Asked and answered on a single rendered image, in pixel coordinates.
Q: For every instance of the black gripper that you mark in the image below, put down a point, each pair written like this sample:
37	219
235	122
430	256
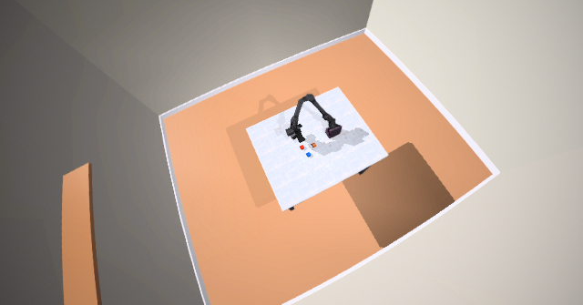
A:
300	137

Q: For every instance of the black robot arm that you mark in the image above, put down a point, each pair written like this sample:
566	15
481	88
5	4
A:
295	118

